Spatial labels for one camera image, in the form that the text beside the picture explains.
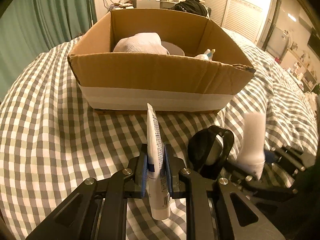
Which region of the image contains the black clothes pile on chair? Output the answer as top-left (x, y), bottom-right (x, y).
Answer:
top-left (171, 0), bottom-right (209, 17)

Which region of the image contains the silver mini fridge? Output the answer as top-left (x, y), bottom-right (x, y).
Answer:
top-left (135, 0), bottom-right (160, 9)

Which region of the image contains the grey checkered bed duvet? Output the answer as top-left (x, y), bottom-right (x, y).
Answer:
top-left (1, 31), bottom-right (318, 239)

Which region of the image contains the white toilet paper roll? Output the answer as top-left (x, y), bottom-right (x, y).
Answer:
top-left (162, 41), bottom-right (185, 56)

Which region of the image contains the white wardrobe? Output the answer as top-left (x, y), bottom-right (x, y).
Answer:
top-left (205, 0), bottom-right (271, 43)

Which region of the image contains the black eye mask strap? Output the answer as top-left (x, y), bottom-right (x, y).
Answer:
top-left (187, 125), bottom-right (235, 181)

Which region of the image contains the white bear figurine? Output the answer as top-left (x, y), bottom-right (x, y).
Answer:
top-left (195, 49), bottom-right (216, 61)

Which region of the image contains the brown cardboard box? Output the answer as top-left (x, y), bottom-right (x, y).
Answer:
top-left (67, 9), bottom-right (255, 113)

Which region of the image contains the white shelf with items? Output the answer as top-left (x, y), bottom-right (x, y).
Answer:
top-left (280, 49), bottom-right (319, 92)

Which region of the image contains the white tube bottle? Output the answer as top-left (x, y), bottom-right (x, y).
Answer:
top-left (147, 103), bottom-right (171, 220)

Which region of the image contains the green curtain left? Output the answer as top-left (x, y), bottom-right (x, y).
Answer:
top-left (1, 0), bottom-right (97, 98)

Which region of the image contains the red fire extinguisher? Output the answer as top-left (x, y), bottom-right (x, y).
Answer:
top-left (274, 57), bottom-right (281, 64)

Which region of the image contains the white sock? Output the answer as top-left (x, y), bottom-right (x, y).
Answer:
top-left (236, 112), bottom-right (266, 180)
top-left (113, 33), bottom-right (170, 55)

